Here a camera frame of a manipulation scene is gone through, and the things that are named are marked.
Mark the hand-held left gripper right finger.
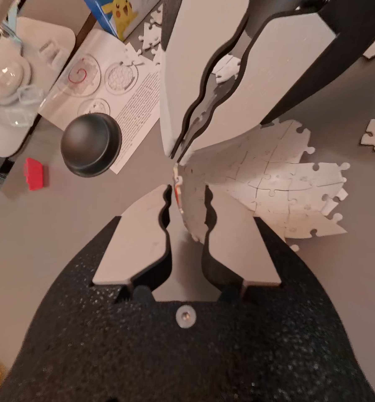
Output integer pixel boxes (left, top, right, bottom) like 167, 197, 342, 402
203, 185, 283, 302

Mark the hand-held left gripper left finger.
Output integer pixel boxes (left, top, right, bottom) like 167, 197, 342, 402
92, 185, 172, 297

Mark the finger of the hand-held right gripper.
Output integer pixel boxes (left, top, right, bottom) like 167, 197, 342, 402
176, 12, 337, 164
159, 0, 251, 158

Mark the partly built puzzle ball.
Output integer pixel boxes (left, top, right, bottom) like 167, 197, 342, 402
173, 119, 351, 253

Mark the blue puzzle box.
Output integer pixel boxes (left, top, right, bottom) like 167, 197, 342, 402
84, 0, 162, 41

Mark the paper puzzle leaflet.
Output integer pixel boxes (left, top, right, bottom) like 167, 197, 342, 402
38, 28, 162, 175

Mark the black round ball stand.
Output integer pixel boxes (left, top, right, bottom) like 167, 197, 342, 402
61, 114, 123, 178

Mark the red plastic object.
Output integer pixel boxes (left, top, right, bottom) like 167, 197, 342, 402
24, 158, 45, 191

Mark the small clear plastic piece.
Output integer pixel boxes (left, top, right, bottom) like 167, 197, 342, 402
18, 86, 44, 106
5, 113, 35, 128
38, 42, 66, 65

